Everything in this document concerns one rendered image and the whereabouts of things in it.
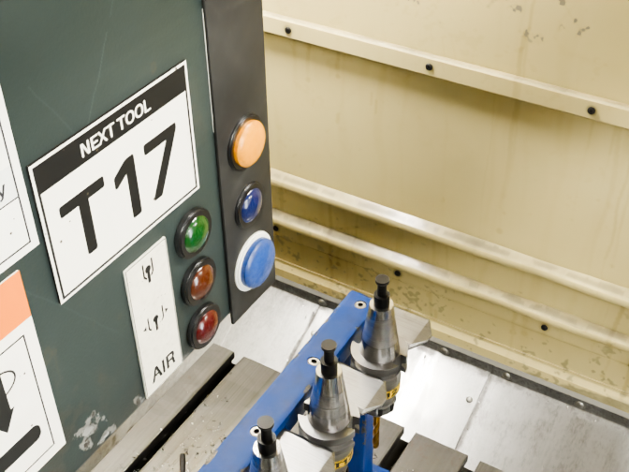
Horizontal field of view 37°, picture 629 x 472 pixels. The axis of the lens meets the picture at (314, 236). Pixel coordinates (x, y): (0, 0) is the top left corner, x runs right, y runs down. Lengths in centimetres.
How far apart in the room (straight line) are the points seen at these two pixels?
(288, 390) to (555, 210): 50
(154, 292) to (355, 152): 98
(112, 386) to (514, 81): 86
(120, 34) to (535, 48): 87
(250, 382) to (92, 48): 111
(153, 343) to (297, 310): 118
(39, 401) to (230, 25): 19
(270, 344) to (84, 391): 119
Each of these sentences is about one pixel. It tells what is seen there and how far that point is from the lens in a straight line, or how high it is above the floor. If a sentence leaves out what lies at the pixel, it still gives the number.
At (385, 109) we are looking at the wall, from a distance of 136.
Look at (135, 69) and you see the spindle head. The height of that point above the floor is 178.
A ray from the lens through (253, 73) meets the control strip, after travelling 48.
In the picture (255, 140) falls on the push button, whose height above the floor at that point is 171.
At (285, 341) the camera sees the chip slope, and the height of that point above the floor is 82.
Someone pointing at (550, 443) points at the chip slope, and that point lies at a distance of 151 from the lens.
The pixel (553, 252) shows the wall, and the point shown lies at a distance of 136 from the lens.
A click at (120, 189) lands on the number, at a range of 42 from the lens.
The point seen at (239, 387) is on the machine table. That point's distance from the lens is 145.
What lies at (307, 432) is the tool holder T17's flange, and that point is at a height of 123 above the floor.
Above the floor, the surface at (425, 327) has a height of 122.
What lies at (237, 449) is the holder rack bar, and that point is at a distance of 95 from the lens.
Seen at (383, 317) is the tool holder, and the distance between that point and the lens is 99.
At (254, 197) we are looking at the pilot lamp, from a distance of 51.
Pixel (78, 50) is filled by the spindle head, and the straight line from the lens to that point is 38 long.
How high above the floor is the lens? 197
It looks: 39 degrees down
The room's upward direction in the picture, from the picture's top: 1 degrees counter-clockwise
